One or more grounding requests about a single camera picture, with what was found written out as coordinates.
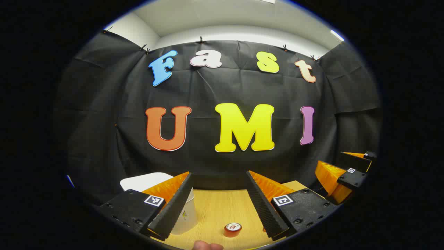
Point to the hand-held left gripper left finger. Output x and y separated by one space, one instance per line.
173 208

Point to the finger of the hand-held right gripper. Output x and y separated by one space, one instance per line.
357 155
329 177

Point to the black backdrop cloth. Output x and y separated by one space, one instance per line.
208 86

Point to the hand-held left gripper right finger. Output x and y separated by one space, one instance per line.
263 208

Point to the red pop can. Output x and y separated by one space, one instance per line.
232 230

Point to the white desktop garbage bin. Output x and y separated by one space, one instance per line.
145 181

